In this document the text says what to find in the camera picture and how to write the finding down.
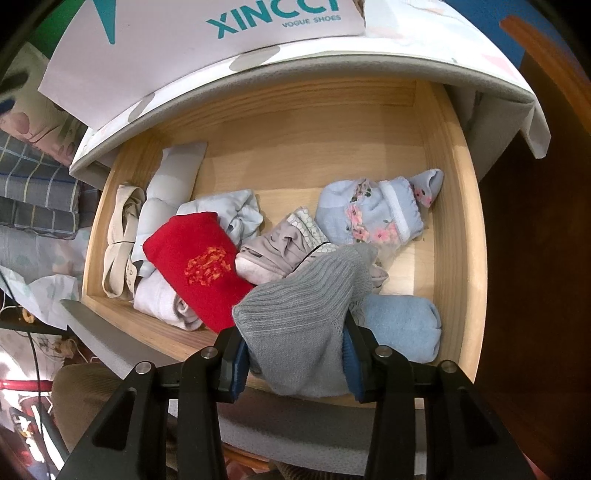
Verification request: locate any wooden door frame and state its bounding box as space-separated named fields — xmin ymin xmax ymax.
xmin=501 ymin=15 xmax=591 ymax=134

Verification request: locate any white shoe box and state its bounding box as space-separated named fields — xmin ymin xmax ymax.
xmin=38 ymin=0 xmax=368 ymax=131

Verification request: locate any grey ribbed sock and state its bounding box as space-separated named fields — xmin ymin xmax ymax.
xmin=232 ymin=244 xmax=379 ymax=398

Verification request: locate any pale lavender underwear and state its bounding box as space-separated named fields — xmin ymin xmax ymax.
xmin=131 ymin=258 xmax=206 ymax=332

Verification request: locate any light blue sock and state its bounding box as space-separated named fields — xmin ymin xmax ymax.
xmin=353 ymin=294 xmax=443 ymax=364

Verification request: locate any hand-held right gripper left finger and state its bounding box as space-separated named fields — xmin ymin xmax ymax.
xmin=58 ymin=328 xmax=252 ymax=480

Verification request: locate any white patterned sheet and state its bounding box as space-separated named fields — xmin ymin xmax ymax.
xmin=0 ymin=226 xmax=93 ymax=330

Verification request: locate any light grey sock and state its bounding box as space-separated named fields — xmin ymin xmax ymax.
xmin=176 ymin=189 xmax=264 ymax=252

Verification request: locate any taupe patterned sock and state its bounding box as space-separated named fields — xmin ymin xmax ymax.
xmin=235 ymin=208 xmax=389 ymax=296

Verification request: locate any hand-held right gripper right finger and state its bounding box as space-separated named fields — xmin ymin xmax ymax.
xmin=342 ymin=314 xmax=536 ymax=480

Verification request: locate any red sock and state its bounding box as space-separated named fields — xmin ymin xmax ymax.
xmin=142 ymin=212 xmax=256 ymax=334

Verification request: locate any red metal bar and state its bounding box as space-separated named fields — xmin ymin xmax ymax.
xmin=0 ymin=377 xmax=54 ymax=393

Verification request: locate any tan ribbed cloth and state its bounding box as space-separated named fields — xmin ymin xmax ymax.
xmin=50 ymin=362 xmax=181 ymax=467

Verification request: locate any grey plaid blanket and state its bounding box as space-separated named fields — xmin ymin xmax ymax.
xmin=0 ymin=131 xmax=86 ymax=238

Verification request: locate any beige bra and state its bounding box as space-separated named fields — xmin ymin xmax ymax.
xmin=102 ymin=185 xmax=146 ymax=301

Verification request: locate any pale cloth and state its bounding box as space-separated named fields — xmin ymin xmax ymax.
xmin=139 ymin=142 xmax=208 ymax=232

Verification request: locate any wooden drawer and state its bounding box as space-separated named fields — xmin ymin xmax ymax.
xmin=60 ymin=79 xmax=489 ymax=476

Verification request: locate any nightstand with patterned cover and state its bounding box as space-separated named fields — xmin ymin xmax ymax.
xmin=69 ymin=0 xmax=552 ymax=195

